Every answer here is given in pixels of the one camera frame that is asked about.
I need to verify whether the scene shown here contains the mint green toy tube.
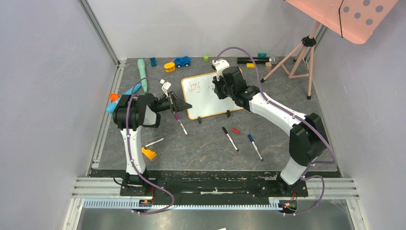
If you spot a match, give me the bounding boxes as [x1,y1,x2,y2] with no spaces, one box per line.
[137,59,148,93]

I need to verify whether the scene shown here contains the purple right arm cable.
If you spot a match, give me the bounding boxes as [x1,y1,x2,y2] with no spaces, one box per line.
[214,46,337,217]

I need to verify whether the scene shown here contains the pink perforated board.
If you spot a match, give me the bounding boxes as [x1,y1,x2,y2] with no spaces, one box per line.
[287,0,398,45]

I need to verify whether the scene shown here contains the white comb cable duct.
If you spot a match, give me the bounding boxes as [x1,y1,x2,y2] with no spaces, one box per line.
[83,198,282,211]

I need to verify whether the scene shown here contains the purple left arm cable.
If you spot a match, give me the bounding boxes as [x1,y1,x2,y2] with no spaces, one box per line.
[125,77,176,216]

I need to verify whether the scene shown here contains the pink tripod stand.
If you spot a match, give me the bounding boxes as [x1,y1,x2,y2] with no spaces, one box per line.
[260,21,321,100]

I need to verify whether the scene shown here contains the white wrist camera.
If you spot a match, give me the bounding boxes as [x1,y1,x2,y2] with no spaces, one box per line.
[160,79,171,97]
[212,58,230,81]

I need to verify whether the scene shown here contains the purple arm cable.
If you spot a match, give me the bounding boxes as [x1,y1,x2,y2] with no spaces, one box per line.
[125,77,176,216]
[214,46,337,217]

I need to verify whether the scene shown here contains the purple capped whiteboard marker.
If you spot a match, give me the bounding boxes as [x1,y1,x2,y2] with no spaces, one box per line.
[174,113,188,136]

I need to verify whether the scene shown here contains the blue capped whiteboard marker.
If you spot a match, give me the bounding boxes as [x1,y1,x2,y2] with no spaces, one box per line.
[248,134,264,161]

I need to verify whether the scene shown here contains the blue toy car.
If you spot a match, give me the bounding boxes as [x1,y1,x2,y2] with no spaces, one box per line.
[174,56,191,68]

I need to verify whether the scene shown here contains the orange wedge block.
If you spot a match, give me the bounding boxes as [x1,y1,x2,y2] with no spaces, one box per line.
[142,147,157,160]

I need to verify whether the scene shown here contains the orange toy piece left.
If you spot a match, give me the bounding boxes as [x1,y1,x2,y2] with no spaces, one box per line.
[109,93,120,102]

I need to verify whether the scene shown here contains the yellow oval toy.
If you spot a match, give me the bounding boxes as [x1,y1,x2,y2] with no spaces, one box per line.
[164,62,176,72]

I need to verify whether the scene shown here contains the beige wooden cube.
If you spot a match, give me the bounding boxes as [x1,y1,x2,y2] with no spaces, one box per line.
[264,62,272,70]

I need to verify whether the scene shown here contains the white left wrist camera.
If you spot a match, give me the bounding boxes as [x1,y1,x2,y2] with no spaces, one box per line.
[160,79,171,97]

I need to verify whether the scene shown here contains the light blue toy tube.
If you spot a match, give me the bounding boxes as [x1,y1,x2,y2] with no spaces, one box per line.
[106,83,141,114]

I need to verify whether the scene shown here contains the yellow rectangular block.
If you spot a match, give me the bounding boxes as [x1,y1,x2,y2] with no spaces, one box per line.
[246,63,255,69]

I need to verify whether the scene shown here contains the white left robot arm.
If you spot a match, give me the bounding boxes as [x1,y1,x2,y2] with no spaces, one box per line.
[112,91,192,195]

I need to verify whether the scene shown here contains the black capped whiteboard marker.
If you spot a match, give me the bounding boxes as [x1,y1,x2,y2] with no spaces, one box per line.
[222,127,239,151]

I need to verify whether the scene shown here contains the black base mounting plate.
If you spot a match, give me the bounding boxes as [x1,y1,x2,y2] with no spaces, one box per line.
[89,170,310,207]

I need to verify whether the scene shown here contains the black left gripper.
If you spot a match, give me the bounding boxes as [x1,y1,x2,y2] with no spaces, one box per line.
[154,92,192,114]

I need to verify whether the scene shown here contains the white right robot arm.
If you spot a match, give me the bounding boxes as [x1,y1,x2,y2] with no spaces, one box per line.
[213,66,328,196]

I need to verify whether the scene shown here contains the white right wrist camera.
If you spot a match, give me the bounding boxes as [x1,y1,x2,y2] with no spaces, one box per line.
[212,58,230,81]

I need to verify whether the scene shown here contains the black cylinder tube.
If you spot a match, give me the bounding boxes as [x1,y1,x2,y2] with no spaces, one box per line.
[237,57,271,64]

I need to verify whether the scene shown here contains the green capped whiteboard marker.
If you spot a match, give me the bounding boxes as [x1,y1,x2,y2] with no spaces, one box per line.
[142,138,164,148]

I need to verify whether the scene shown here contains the white whiteboard orange frame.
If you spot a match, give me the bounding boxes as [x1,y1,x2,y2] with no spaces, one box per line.
[181,72,242,120]

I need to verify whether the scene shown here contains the clear plastic ball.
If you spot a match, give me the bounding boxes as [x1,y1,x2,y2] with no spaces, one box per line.
[269,56,279,65]

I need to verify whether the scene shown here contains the dark blue block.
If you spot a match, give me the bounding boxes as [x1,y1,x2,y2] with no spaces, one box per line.
[150,57,158,67]

